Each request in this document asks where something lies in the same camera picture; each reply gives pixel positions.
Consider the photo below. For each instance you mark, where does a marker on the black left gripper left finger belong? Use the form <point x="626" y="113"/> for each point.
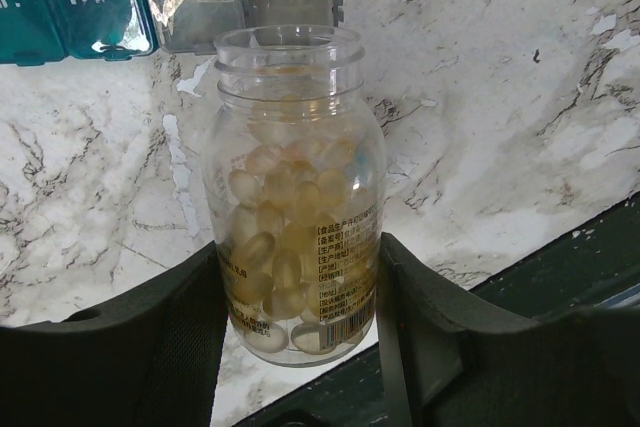
<point x="147" y="357"/>

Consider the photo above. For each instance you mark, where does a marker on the clear pill bottle gold lid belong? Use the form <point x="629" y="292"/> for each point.
<point x="294" y="170"/>

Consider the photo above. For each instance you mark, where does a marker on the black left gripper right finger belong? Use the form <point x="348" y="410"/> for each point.
<point x="450" y="358"/>

